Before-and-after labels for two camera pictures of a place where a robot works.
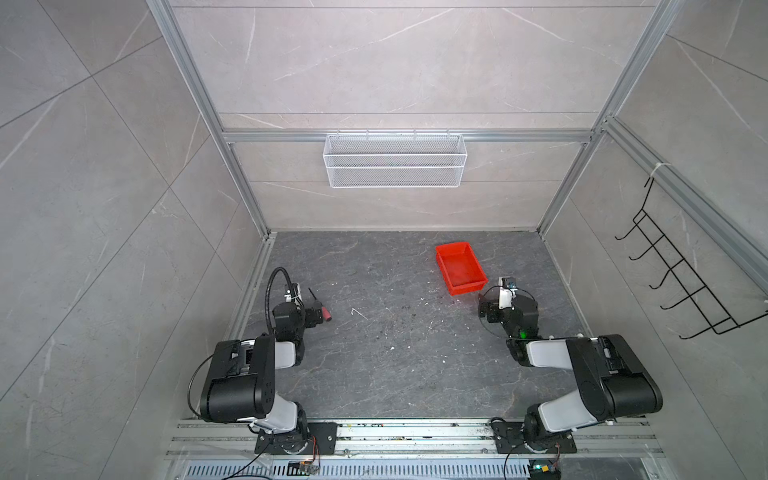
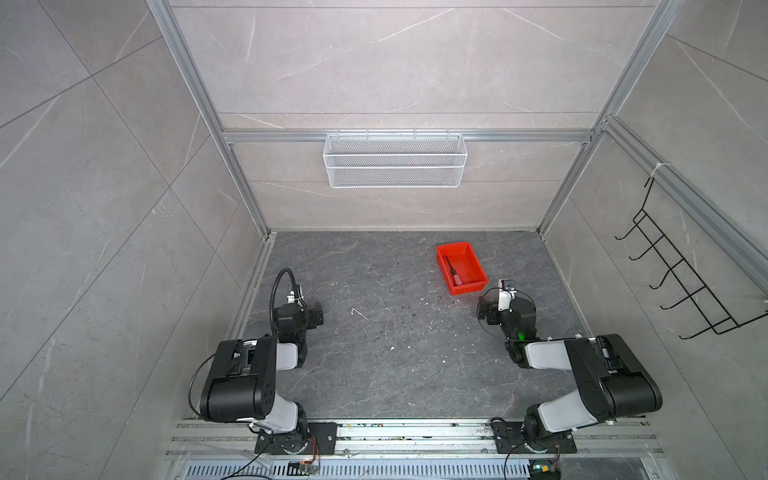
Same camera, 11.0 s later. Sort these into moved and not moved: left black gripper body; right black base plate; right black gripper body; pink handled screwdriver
Moved: pink handled screwdriver
Not moved: right black base plate; right black gripper body; left black gripper body
